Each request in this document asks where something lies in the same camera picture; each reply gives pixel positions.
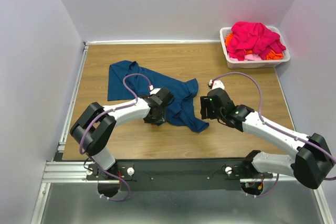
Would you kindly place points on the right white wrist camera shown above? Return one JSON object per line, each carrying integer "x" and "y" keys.
{"x": 214, "y": 84}

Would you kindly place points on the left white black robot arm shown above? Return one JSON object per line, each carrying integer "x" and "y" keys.
{"x": 94, "y": 127}

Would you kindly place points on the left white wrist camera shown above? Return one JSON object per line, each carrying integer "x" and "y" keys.
{"x": 153, "y": 90}

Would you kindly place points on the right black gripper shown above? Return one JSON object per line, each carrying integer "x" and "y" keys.
{"x": 205, "y": 103}

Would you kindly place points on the white plastic laundry basket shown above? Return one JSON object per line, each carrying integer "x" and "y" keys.
{"x": 252, "y": 64}

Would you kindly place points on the light pink garment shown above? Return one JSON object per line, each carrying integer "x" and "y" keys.
{"x": 247, "y": 57}

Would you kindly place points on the pink t-shirt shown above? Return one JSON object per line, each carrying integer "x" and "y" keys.
{"x": 256, "y": 37}

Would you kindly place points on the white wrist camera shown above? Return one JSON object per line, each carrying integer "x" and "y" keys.
{"x": 153, "y": 90}
{"x": 214, "y": 84}

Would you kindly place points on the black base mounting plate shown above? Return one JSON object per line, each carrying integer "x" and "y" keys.
{"x": 205, "y": 185}

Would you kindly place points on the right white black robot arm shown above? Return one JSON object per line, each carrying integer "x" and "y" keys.
{"x": 307, "y": 158}

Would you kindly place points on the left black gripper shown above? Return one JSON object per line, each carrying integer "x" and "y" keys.
{"x": 161, "y": 119}

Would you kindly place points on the aluminium frame rail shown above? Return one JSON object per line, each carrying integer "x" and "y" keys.
{"x": 63, "y": 172}

